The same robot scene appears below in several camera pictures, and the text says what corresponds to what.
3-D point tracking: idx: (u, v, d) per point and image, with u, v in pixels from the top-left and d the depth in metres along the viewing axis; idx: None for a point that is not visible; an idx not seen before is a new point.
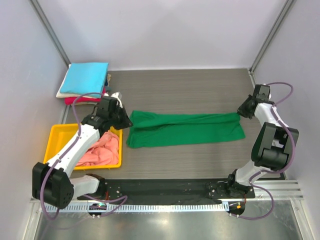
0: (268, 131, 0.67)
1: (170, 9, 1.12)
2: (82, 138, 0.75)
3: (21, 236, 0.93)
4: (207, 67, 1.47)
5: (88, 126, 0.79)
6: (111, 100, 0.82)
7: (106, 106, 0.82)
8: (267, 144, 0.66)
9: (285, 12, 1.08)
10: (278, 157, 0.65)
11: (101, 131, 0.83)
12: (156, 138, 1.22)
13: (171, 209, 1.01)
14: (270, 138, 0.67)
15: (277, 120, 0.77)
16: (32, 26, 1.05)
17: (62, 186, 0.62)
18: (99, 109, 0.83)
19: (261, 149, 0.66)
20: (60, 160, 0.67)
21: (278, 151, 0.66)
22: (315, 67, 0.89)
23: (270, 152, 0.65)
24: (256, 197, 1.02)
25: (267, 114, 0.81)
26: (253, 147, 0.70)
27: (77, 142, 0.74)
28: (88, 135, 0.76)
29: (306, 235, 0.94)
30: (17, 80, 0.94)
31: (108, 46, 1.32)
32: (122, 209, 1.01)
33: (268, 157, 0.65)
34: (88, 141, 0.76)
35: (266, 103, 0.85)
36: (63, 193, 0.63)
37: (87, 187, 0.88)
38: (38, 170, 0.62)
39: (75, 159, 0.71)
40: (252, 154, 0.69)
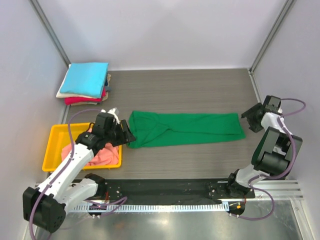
0: (270, 138, 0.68)
1: (170, 10, 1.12)
2: (74, 160, 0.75)
3: (21, 236, 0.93)
4: (206, 67, 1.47)
5: (81, 145, 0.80)
6: (107, 117, 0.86)
7: (102, 123, 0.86)
8: (268, 150, 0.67)
9: (286, 12, 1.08)
10: (279, 163, 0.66)
11: (96, 149, 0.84)
12: (156, 138, 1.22)
13: (171, 209, 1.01)
14: (271, 144, 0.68)
15: (283, 127, 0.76)
16: (32, 26, 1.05)
17: (51, 212, 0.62)
18: (95, 127, 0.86)
19: (261, 153, 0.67)
20: (51, 185, 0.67)
21: (279, 158, 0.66)
22: (315, 67, 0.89)
23: (270, 159, 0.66)
24: (256, 197, 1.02)
25: (273, 123, 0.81)
26: (254, 152, 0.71)
27: (70, 164, 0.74)
28: (81, 156, 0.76)
29: (306, 235, 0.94)
30: (17, 80, 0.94)
31: (108, 46, 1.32)
32: (122, 209, 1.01)
33: (267, 162, 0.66)
34: (81, 162, 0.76)
35: (273, 113, 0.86)
36: (52, 219, 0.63)
37: (86, 193, 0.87)
38: (29, 195, 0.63)
39: (66, 182, 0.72)
40: (252, 160, 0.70)
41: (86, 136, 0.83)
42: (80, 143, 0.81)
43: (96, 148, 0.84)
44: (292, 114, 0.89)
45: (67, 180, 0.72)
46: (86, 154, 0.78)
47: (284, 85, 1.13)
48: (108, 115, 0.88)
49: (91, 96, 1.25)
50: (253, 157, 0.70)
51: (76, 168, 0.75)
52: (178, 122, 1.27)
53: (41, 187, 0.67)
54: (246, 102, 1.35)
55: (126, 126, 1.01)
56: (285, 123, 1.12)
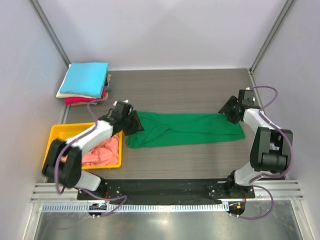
0: (264, 137, 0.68)
1: (170, 10, 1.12)
2: (98, 129, 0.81)
3: (21, 236, 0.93)
4: (206, 67, 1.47)
5: (104, 122, 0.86)
6: (125, 104, 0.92)
7: (120, 109, 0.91)
8: (265, 151, 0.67)
9: (286, 12, 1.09)
10: (279, 160, 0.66)
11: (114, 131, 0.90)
12: (156, 138, 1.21)
13: (171, 209, 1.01)
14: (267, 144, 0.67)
15: (269, 123, 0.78)
16: (32, 26, 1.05)
17: (75, 163, 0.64)
18: (114, 112, 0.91)
19: (260, 156, 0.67)
20: (77, 140, 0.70)
21: (277, 155, 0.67)
22: (315, 67, 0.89)
23: (270, 158, 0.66)
24: (256, 197, 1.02)
25: (257, 119, 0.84)
26: (252, 155, 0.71)
27: (94, 131, 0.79)
28: (103, 128, 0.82)
29: (306, 235, 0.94)
30: (17, 80, 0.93)
31: (108, 46, 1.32)
32: (122, 209, 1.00)
33: (268, 162, 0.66)
34: (103, 133, 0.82)
35: (253, 108, 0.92)
36: (73, 170, 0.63)
37: (90, 182, 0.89)
38: (55, 145, 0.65)
39: (89, 145, 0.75)
40: (253, 163, 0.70)
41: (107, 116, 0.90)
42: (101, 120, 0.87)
43: (115, 129, 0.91)
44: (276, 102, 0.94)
45: (90, 142, 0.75)
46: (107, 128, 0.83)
47: (284, 85, 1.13)
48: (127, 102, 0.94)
49: (91, 96, 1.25)
50: (252, 160, 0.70)
51: (98, 135, 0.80)
52: (178, 122, 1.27)
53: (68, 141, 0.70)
54: None
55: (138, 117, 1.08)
56: (285, 123, 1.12)
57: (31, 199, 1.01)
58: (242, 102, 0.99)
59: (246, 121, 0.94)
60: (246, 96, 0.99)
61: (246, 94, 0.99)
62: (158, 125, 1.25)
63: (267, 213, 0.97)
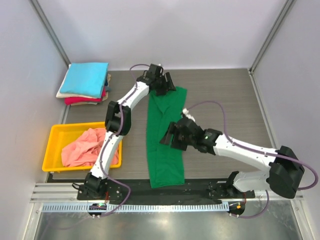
0: (283, 174, 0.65)
1: (170, 9, 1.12)
2: (138, 89, 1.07)
3: (21, 236, 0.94)
4: (206, 67, 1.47)
5: (141, 83, 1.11)
6: (157, 66, 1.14)
7: (154, 70, 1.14)
8: (291, 182, 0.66)
9: (286, 12, 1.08)
10: (298, 173, 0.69)
11: (149, 89, 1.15)
12: (158, 123, 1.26)
13: (171, 209, 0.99)
14: (288, 176, 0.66)
15: (263, 152, 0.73)
16: (32, 26, 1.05)
17: (128, 115, 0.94)
18: (148, 73, 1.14)
19: (292, 189, 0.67)
20: (125, 101, 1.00)
21: (296, 173, 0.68)
22: (315, 67, 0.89)
23: (294, 180, 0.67)
24: (256, 197, 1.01)
25: (243, 152, 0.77)
26: (278, 190, 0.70)
27: (135, 91, 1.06)
28: (142, 88, 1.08)
29: (306, 235, 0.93)
30: (16, 79, 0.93)
31: (108, 46, 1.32)
32: (122, 209, 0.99)
33: (296, 183, 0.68)
34: (142, 92, 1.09)
35: (219, 141, 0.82)
36: (128, 119, 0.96)
37: (108, 164, 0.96)
38: (112, 106, 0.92)
39: (133, 103, 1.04)
40: (285, 194, 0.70)
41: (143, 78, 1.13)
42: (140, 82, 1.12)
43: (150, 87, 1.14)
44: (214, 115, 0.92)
45: (134, 100, 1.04)
46: (146, 88, 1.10)
47: (284, 85, 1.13)
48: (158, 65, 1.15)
49: (91, 96, 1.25)
50: (283, 193, 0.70)
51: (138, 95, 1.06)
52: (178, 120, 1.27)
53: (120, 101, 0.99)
54: (246, 102, 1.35)
55: (170, 78, 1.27)
56: (285, 123, 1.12)
57: (31, 199, 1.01)
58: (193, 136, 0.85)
59: (222, 154, 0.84)
60: (192, 127, 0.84)
61: (190, 126, 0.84)
62: (170, 108, 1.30)
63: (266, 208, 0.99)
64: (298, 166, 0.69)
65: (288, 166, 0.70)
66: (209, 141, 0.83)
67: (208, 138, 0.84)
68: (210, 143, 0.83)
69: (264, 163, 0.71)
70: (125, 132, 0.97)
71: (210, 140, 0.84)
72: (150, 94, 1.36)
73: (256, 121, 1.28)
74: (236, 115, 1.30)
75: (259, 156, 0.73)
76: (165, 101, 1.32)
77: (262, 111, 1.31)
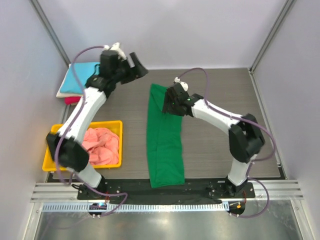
0: (239, 135, 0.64)
1: (170, 9, 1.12)
2: (88, 102, 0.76)
3: (21, 236, 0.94)
4: (207, 67, 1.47)
5: (92, 89, 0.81)
6: (110, 56, 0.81)
7: (106, 64, 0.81)
8: (246, 145, 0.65)
9: (286, 12, 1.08)
10: (258, 142, 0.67)
11: (107, 92, 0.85)
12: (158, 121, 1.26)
13: (171, 209, 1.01)
14: (244, 139, 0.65)
15: (230, 116, 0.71)
16: (32, 25, 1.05)
17: (78, 150, 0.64)
18: (101, 68, 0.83)
19: (245, 153, 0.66)
20: (70, 128, 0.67)
21: (254, 141, 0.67)
22: (315, 67, 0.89)
23: (251, 146, 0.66)
24: (256, 197, 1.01)
25: (214, 115, 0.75)
26: (233, 153, 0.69)
27: (84, 107, 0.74)
28: (93, 99, 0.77)
29: (306, 235, 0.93)
30: (16, 79, 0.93)
31: (108, 46, 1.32)
32: (122, 209, 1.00)
33: (252, 150, 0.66)
34: (94, 104, 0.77)
35: (198, 103, 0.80)
36: (79, 154, 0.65)
37: (92, 180, 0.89)
38: (51, 139, 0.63)
39: (85, 124, 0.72)
40: (240, 158, 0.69)
41: (94, 80, 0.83)
42: (90, 87, 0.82)
43: (107, 90, 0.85)
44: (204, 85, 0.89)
45: (87, 120, 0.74)
46: (99, 96, 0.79)
47: (284, 84, 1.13)
48: (112, 53, 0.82)
49: None
50: (238, 156, 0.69)
51: (92, 109, 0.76)
52: (178, 120, 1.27)
53: (61, 131, 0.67)
54: (246, 101, 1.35)
55: (137, 60, 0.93)
56: (285, 123, 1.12)
57: (32, 199, 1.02)
58: (178, 99, 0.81)
59: (199, 117, 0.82)
60: (178, 90, 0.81)
61: (177, 88, 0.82)
62: None
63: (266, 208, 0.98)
64: (258, 135, 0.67)
65: (250, 133, 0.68)
66: (191, 103, 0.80)
67: (190, 101, 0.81)
68: (190, 104, 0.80)
69: (227, 124, 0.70)
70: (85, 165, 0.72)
71: (192, 102, 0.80)
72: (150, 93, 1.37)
73: (256, 120, 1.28)
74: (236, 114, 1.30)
75: (225, 119, 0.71)
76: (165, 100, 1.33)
77: (262, 111, 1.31)
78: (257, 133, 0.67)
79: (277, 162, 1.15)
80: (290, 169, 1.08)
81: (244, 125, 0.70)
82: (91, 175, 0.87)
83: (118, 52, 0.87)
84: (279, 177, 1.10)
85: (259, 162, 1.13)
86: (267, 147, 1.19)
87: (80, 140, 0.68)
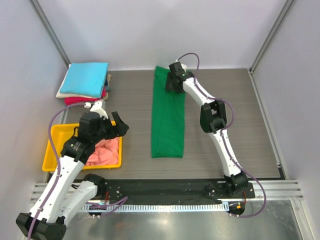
0: (207, 112, 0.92)
1: (170, 9, 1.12)
2: (62, 176, 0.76)
3: (21, 236, 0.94)
4: (206, 67, 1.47)
5: (68, 158, 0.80)
6: (89, 121, 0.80)
7: (86, 127, 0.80)
8: (211, 121, 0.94)
9: (286, 12, 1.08)
10: (220, 120, 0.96)
11: (84, 158, 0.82)
12: (159, 108, 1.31)
13: (171, 209, 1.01)
14: (210, 116, 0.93)
15: (206, 96, 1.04)
16: (32, 26, 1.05)
17: (49, 233, 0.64)
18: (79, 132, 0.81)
19: (209, 125, 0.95)
20: (42, 208, 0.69)
21: (218, 118, 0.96)
22: (315, 67, 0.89)
23: (214, 123, 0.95)
24: (256, 197, 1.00)
25: (196, 91, 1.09)
26: (202, 124, 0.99)
27: (58, 182, 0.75)
28: (68, 171, 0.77)
29: (306, 235, 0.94)
30: (16, 80, 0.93)
31: (108, 46, 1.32)
32: (122, 209, 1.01)
33: (214, 126, 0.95)
34: (69, 177, 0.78)
35: (189, 80, 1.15)
36: (50, 236, 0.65)
37: (85, 198, 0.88)
38: (23, 221, 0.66)
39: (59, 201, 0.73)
40: (205, 129, 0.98)
41: (71, 145, 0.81)
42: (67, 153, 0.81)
43: (84, 155, 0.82)
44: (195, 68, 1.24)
45: (59, 196, 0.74)
46: (75, 167, 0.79)
47: (283, 84, 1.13)
48: (91, 117, 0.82)
49: (91, 96, 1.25)
50: (203, 126, 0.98)
51: (65, 184, 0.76)
52: (178, 109, 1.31)
53: (33, 212, 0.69)
54: (246, 101, 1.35)
55: (118, 118, 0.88)
56: (285, 123, 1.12)
57: (31, 199, 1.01)
58: (176, 73, 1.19)
59: (186, 91, 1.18)
60: (177, 67, 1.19)
61: (176, 66, 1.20)
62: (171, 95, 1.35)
63: (263, 207, 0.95)
64: (222, 116, 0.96)
65: (217, 113, 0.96)
66: (183, 78, 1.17)
67: (184, 76, 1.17)
68: (183, 78, 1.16)
69: (202, 100, 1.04)
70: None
71: (184, 77, 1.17)
72: (154, 73, 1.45)
73: (256, 121, 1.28)
74: (236, 115, 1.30)
75: (203, 98, 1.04)
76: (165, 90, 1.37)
77: (262, 111, 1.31)
78: (221, 114, 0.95)
79: (277, 162, 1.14)
80: (290, 170, 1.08)
81: (215, 105, 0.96)
82: (80, 201, 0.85)
83: (101, 112, 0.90)
84: (279, 177, 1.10)
85: (258, 162, 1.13)
86: (267, 147, 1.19)
87: (52, 220, 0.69)
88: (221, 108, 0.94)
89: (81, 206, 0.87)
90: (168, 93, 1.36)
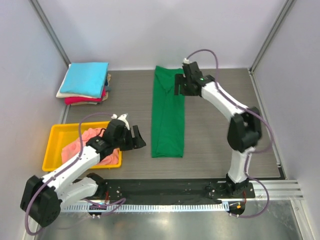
0: (238, 124, 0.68)
1: (170, 9, 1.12)
2: (82, 159, 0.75)
3: (21, 236, 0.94)
4: (207, 67, 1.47)
5: (90, 149, 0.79)
6: (117, 125, 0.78)
7: (112, 131, 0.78)
8: (243, 135, 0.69)
9: (286, 12, 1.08)
10: (255, 135, 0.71)
11: (102, 156, 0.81)
12: (159, 108, 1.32)
13: (171, 209, 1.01)
14: (242, 129, 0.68)
15: (236, 105, 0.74)
16: (32, 25, 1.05)
17: (50, 204, 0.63)
18: (105, 133, 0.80)
19: (240, 141, 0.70)
20: (55, 178, 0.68)
21: (251, 133, 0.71)
22: (315, 67, 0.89)
23: (248, 137, 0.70)
24: (256, 197, 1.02)
25: (220, 99, 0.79)
26: (230, 140, 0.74)
27: (76, 163, 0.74)
28: (88, 157, 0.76)
29: (306, 235, 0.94)
30: (16, 80, 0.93)
31: (108, 46, 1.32)
32: (122, 209, 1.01)
33: (247, 142, 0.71)
34: (87, 163, 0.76)
35: (212, 85, 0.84)
36: (48, 213, 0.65)
37: (85, 194, 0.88)
38: (32, 184, 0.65)
39: (69, 180, 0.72)
40: (234, 146, 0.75)
41: (96, 141, 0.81)
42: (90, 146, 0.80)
43: (103, 154, 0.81)
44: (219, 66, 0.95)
45: (73, 176, 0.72)
46: (94, 156, 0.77)
47: (284, 84, 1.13)
48: (119, 123, 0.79)
49: (91, 96, 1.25)
50: (232, 142, 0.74)
51: (82, 167, 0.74)
52: (178, 108, 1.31)
53: (46, 178, 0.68)
54: (246, 101, 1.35)
55: (138, 133, 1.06)
56: (285, 123, 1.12)
57: None
58: (192, 77, 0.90)
59: (206, 99, 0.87)
60: (193, 69, 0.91)
61: (192, 68, 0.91)
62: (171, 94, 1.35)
63: (265, 208, 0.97)
64: (257, 129, 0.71)
65: (250, 125, 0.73)
66: (202, 83, 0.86)
67: (202, 81, 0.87)
68: (201, 84, 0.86)
69: (229, 110, 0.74)
70: (48, 223, 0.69)
71: (204, 82, 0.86)
72: (154, 73, 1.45)
73: None
74: None
75: (231, 107, 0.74)
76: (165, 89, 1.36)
77: (262, 111, 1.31)
78: (257, 127, 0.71)
79: (277, 162, 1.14)
80: (290, 170, 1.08)
81: (247, 116, 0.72)
82: (80, 192, 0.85)
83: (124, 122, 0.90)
84: (279, 177, 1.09)
85: (258, 162, 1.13)
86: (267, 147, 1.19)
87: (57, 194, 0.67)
88: (256, 120, 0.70)
89: (79, 198, 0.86)
90: (169, 93, 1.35)
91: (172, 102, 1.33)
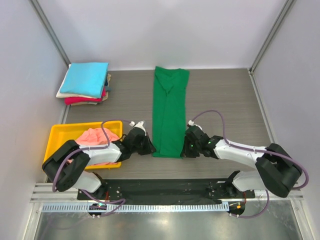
0: (268, 169, 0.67)
1: (170, 9, 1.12)
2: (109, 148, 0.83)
3: (21, 236, 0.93)
4: (206, 67, 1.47)
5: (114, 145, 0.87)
6: (137, 134, 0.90)
7: (132, 138, 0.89)
8: (281, 178, 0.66)
9: (285, 12, 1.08)
10: (292, 172, 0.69)
11: (119, 158, 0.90)
12: (158, 108, 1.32)
13: (171, 209, 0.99)
14: (276, 170, 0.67)
15: (255, 150, 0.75)
16: (32, 25, 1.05)
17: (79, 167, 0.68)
18: (126, 138, 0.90)
19: (281, 185, 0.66)
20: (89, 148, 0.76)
21: (288, 172, 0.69)
22: (314, 68, 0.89)
23: (287, 178, 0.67)
24: (256, 197, 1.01)
25: (238, 152, 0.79)
26: (271, 188, 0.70)
27: (104, 149, 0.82)
28: (113, 149, 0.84)
29: (306, 235, 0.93)
30: (16, 79, 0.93)
31: (108, 46, 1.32)
32: (122, 209, 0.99)
33: (290, 182, 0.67)
34: (111, 153, 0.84)
35: (221, 143, 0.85)
36: (74, 173, 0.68)
37: (88, 186, 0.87)
38: (69, 145, 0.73)
39: (94, 159, 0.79)
40: (279, 194, 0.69)
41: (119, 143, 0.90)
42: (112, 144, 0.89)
43: (121, 158, 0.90)
44: (223, 121, 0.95)
45: (101, 156, 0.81)
46: (117, 153, 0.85)
47: (283, 84, 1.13)
48: (138, 132, 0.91)
49: (91, 96, 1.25)
50: (276, 192, 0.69)
51: (109, 154, 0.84)
52: (177, 109, 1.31)
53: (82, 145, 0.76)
54: (246, 101, 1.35)
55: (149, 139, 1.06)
56: (285, 123, 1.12)
57: (31, 199, 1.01)
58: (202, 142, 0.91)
59: (224, 157, 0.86)
60: (198, 134, 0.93)
61: (197, 132, 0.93)
62: (170, 95, 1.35)
63: (265, 208, 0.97)
64: (291, 165, 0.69)
65: (282, 165, 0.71)
66: (212, 145, 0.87)
67: (211, 143, 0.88)
68: (212, 147, 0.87)
69: (253, 158, 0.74)
70: (61, 190, 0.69)
71: (213, 144, 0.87)
72: (154, 73, 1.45)
73: (256, 121, 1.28)
74: (235, 115, 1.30)
75: (251, 154, 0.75)
76: (165, 90, 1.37)
77: (262, 111, 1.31)
78: (290, 164, 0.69)
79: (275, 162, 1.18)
80: None
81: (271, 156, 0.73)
82: (87, 183, 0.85)
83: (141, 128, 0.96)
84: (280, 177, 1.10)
85: None
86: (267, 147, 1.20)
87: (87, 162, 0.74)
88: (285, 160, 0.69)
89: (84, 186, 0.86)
90: (169, 93, 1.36)
91: (171, 102, 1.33)
